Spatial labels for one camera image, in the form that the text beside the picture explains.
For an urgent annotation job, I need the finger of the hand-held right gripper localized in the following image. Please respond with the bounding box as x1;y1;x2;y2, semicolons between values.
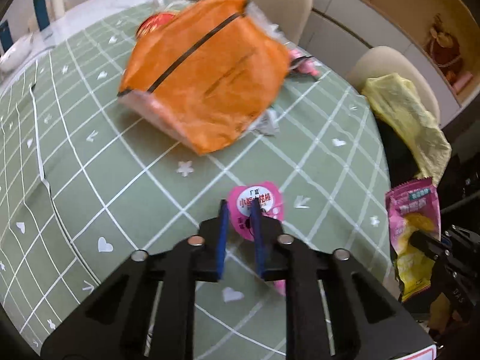
410;229;451;262
442;226;480;251

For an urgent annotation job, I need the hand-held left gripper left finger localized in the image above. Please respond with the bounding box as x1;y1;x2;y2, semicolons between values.
40;199;230;360

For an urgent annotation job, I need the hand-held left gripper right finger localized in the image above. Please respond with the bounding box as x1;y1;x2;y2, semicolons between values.
250;199;436;360

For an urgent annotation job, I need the pink round wrapper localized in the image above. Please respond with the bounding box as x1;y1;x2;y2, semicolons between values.
228;182;287;295

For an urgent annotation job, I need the pink yellow snack packet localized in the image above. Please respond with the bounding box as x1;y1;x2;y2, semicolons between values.
385;177;440;302

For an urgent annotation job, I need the black trash bin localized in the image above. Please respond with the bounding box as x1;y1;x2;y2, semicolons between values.
375;110;447;196

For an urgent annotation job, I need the yellow plastic bin liner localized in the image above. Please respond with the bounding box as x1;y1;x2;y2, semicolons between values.
362;75;452;186

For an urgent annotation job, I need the silver wrapper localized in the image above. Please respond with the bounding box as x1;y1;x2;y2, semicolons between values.
249;109;280;137

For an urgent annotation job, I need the green checked tablecloth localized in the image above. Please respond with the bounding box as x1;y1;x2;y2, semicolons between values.
0;0;392;360

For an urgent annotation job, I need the orange paper bag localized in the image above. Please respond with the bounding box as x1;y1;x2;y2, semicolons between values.
117;0;291;154

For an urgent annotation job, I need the pink candy wrapper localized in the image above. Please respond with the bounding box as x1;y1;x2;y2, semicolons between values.
288;47;319;80

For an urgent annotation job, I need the large flower pearl bag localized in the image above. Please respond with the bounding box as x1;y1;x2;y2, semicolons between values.
424;14;463;79

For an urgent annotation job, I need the red snack packet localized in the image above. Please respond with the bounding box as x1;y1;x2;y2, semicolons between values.
136;13;177;41

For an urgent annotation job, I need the wooden shelf unit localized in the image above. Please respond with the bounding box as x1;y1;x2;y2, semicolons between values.
300;0;480;102

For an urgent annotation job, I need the white cabinet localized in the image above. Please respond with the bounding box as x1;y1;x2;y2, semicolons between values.
221;0;480;128

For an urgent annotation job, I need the white bowl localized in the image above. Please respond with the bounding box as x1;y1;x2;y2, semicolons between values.
0;34;36;73

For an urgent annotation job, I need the tall blue thermos bottle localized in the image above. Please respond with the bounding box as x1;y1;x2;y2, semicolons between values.
33;0;51;31

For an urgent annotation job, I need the short blue thermos bottle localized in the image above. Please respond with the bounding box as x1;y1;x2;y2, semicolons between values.
0;20;16;55

